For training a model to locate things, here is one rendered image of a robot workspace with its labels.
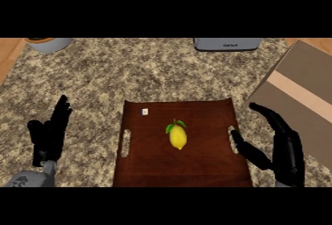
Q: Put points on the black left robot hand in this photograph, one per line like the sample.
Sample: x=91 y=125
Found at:
x=51 y=137

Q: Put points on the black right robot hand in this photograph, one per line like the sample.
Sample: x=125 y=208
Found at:
x=285 y=152

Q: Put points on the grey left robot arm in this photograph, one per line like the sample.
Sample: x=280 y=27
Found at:
x=35 y=175

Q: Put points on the brown cardboard box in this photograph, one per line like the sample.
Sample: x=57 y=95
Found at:
x=299 y=99

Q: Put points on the dark brown wooden tray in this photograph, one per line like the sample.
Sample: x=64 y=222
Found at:
x=182 y=146

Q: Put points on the yellow lemon with green leaves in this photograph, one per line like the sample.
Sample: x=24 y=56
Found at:
x=178 y=136

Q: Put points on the small white sticker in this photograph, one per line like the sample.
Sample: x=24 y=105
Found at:
x=145 y=111

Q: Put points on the grey pot with brown rim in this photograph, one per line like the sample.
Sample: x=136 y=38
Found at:
x=48 y=44

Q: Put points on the grey appliance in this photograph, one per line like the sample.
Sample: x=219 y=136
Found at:
x=228 y=44

